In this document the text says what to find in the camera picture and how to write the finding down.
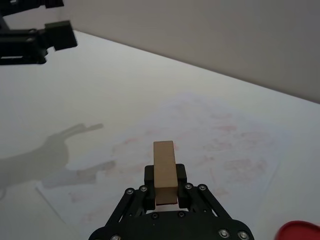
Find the red round ink pad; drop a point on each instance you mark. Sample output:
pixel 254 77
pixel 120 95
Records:
pixel 300 231

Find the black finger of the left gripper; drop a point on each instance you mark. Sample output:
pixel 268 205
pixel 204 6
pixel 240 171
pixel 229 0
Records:
pixel 27 5
pixel 60 35

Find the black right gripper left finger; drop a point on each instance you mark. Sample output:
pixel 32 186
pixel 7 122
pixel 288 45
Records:
pixel 149 185

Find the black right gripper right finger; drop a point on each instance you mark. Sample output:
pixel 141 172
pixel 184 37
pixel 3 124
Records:
pixel 182 185

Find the white paper with red stamps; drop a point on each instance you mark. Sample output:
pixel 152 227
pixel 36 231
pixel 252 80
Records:
pixel 212 140

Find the wooden stamp block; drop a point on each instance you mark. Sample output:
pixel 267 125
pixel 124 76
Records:
pixel 163 165

